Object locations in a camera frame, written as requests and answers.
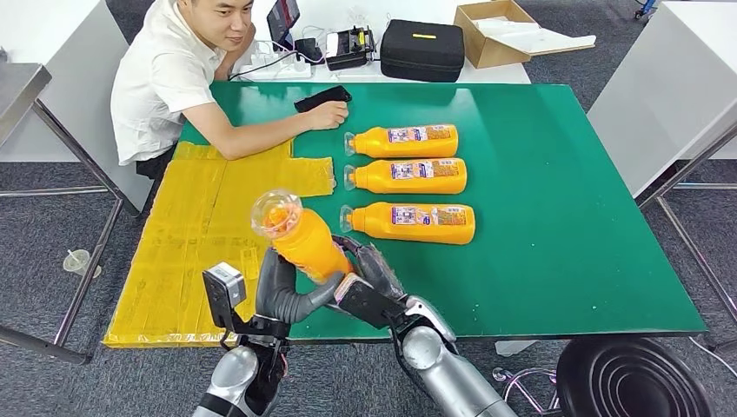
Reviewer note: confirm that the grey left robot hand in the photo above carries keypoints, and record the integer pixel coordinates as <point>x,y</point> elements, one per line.
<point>276,293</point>

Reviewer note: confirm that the person's right hand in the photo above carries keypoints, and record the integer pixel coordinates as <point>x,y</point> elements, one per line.
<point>328,116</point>

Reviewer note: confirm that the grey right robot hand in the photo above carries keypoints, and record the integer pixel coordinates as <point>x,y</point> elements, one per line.
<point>374,267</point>

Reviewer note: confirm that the black smartphone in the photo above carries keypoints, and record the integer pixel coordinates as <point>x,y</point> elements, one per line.
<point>319,99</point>

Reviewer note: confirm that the orange detergent bottle clear cap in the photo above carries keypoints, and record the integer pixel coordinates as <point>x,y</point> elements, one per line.
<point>414,147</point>
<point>403,229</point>
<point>311,242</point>
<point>414,183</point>

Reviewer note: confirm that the person's right forearm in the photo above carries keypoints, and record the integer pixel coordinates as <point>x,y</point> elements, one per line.
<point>259,138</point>

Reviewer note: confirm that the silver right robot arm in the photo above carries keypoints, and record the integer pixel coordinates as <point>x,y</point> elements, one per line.
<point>449,374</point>

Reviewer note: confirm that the person's left forearm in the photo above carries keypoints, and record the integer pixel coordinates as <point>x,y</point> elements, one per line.
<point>236,54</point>

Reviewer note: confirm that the white power strip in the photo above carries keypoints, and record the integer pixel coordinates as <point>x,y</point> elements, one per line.
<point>288,70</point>

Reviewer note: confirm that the black label printer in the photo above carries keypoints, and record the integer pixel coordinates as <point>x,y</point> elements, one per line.
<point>350,53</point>

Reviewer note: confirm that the black power adapter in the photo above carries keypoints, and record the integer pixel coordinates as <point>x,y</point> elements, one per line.
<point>310,49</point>

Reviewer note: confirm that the black tablet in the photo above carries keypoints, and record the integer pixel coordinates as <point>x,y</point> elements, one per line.
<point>282,19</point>

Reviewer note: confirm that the black zip case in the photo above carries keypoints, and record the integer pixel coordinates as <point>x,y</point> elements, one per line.
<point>422,56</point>

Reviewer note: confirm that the yellow taped cardboard mat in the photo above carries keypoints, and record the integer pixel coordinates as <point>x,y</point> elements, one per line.
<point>173,242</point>

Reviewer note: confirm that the person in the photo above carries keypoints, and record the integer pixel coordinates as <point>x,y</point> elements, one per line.
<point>161,80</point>

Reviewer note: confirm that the brown cardboard box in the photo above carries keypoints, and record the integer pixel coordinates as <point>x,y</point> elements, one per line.
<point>489,53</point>

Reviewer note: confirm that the clear plastic cup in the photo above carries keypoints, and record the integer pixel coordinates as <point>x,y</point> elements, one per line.
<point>78,262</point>

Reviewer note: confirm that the white paper sheet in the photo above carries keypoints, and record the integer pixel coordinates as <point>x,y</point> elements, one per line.
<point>547,40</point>

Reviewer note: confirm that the white desk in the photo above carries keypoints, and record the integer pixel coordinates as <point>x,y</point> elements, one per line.
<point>69,86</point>

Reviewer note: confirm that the black round stool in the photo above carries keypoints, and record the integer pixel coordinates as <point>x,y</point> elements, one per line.
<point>633,374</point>

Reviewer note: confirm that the stainless steel table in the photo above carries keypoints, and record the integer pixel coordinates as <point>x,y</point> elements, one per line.
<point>17,92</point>

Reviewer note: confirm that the white side table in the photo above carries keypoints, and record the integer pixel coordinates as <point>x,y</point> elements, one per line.
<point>662,98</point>

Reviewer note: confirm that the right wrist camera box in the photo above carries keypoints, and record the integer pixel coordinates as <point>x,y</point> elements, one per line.
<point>368,305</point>

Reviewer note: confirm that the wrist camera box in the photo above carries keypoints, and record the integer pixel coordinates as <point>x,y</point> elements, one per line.
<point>368,305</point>
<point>221,293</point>

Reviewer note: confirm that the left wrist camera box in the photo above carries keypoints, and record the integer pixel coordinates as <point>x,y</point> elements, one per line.
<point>221,293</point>

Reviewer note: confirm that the white table bracket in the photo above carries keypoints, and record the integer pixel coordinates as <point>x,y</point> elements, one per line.
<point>518,347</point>

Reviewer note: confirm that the steel table leg frame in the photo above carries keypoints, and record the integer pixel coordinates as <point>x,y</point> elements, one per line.
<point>689,167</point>

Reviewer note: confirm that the blue cart frame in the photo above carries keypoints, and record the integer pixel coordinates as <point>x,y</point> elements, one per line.
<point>646,8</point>

